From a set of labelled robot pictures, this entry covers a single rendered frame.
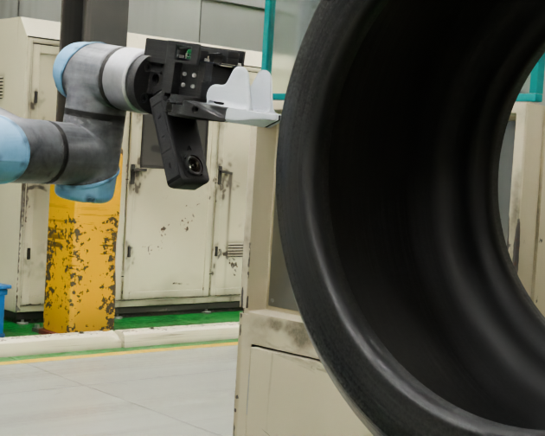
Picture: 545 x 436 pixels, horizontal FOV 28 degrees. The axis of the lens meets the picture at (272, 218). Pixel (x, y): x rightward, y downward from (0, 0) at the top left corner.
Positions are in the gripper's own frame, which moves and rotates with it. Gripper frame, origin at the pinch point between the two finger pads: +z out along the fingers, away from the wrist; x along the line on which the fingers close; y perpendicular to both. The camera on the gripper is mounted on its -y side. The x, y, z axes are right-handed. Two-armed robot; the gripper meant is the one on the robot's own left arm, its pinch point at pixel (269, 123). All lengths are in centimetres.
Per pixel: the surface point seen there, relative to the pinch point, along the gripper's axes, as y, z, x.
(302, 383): -45, -35, 52
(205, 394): -154, -290, 282
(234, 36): 37, -741, 696
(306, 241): -8.7, 17.9, -11.9
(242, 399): -52, -48, 53
